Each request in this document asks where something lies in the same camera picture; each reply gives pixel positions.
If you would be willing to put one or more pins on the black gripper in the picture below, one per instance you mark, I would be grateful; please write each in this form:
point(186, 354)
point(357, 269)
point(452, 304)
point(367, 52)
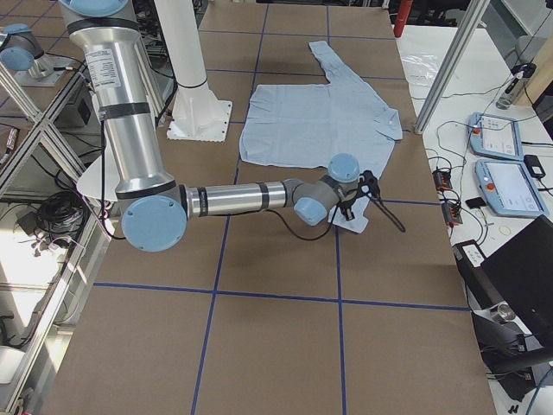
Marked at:
point(346, 209)

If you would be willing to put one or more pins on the light blue button shirt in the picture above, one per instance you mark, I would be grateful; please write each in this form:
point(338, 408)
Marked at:
point(343, 125)

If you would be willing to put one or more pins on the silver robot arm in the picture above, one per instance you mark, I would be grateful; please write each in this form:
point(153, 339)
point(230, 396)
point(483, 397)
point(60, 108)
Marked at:
point(155, 208)

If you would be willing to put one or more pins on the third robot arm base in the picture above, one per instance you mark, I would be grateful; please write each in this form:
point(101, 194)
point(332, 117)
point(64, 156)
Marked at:
point(24, 55)

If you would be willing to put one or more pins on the clear plastic bag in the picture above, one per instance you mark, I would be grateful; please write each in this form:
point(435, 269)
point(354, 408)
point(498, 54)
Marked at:
point(420, 68)

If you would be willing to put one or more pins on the far blue teach pendant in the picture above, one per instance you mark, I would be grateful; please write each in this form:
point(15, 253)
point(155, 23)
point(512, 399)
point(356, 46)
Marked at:
point(495, 136)

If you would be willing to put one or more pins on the blue teach pendant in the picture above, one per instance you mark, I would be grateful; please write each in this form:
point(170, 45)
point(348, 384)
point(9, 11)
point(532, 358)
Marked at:
point(508, 189)
point(495, 136)

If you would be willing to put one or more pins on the near blue teach pendant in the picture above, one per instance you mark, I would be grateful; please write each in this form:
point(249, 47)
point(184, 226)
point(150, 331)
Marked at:
point(508, 189)

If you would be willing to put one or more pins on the white column base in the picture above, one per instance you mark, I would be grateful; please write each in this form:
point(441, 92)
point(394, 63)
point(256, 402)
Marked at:
point(197, 114)

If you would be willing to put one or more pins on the clear water bottle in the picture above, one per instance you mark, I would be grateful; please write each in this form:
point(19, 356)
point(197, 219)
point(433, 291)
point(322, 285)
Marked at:
point(512, 91)

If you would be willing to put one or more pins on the black power adapter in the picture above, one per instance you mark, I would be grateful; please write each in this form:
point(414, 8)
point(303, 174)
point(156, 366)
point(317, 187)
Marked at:
point(534, 166)

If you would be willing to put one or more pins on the black laptop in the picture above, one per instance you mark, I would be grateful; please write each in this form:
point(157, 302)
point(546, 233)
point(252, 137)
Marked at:
point(519, 273)

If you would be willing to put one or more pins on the red cylinder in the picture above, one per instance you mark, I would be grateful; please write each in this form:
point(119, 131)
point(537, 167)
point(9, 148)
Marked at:
point(402, 17)

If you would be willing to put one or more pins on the white curved chair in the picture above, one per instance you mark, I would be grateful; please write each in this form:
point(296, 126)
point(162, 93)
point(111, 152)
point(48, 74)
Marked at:
point(90, 182)

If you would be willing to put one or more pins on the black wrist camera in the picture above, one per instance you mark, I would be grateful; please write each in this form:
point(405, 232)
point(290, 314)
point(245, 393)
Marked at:
point(370, 185)

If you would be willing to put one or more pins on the aluminium frame post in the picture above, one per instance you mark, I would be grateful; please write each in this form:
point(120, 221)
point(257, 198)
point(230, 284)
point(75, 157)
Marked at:
point(462, 37)

